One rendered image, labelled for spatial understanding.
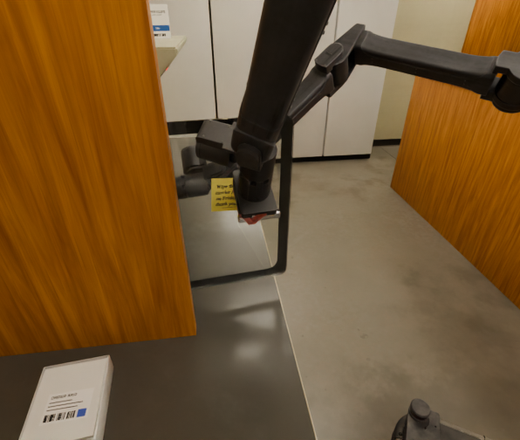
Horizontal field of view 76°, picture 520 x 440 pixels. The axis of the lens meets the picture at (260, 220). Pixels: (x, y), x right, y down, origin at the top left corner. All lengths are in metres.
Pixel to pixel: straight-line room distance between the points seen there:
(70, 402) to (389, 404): 1.46
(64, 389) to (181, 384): 0.21
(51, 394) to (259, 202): 0.50
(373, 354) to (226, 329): 1.32
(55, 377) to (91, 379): 0.07
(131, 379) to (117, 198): 0.37
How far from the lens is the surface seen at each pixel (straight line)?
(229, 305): 0.86
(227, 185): 0.69
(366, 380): 1.92
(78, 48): 0.55
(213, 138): 0.53
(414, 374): 2.02
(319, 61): 0.87
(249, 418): 0.69
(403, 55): 0.90
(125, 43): 0.53
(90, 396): 0.73
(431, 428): 1.55
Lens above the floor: 1.56
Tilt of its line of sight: 32 degrees down
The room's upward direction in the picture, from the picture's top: straight up
